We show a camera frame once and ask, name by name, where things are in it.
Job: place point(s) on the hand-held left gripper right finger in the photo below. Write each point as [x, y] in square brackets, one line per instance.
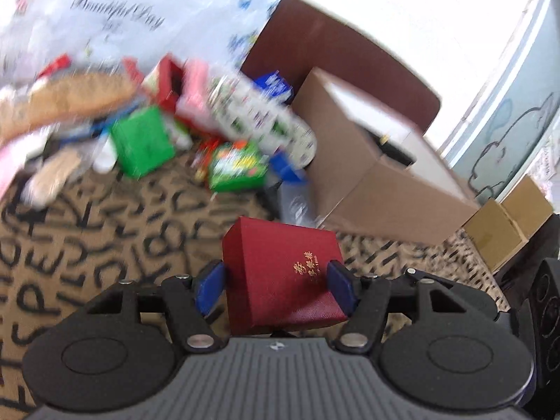
[340, 288]

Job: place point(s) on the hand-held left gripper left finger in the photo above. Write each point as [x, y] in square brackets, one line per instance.
[210, 288]

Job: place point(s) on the dark red gift box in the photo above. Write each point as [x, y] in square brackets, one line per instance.
[271, 271]

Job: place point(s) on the large cardboard box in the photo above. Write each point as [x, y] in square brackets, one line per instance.
[341, 157]

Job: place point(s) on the clear plastic bottle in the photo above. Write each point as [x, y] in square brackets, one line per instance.
[297, 203]

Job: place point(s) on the small cardboard box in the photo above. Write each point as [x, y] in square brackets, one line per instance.
[492, 232]
[527, 203]

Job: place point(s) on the letter printed blanket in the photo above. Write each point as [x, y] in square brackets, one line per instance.
[109, 236]

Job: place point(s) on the green snack packet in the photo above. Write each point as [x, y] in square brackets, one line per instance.
[236, 166]

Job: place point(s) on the red candy packet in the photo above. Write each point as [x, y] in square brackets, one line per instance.
[204, 157]

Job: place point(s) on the small blue box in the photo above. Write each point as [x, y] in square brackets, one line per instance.
[286, 167]

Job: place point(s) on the green box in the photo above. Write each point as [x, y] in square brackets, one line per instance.
[142, 142]

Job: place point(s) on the white bottle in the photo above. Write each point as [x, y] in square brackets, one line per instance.
[105, 155]

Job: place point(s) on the white printed long packet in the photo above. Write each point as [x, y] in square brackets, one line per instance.
[258, 113]

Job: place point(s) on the beige packet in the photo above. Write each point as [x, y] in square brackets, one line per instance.
[54, 175]

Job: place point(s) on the pink packet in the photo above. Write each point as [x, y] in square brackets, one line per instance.
[194, 92]

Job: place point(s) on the red open box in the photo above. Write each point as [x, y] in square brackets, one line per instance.
[165, 83]

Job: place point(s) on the blue and white box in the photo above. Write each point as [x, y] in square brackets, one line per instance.
[275, 85]

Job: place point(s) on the tan bread-like packet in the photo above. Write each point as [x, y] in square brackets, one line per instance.
[65, 96]

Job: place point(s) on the brown chair back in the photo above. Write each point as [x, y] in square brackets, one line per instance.
[332, 43]

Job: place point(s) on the white printed plastic bag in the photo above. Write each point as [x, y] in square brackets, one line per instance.
[144, 13]

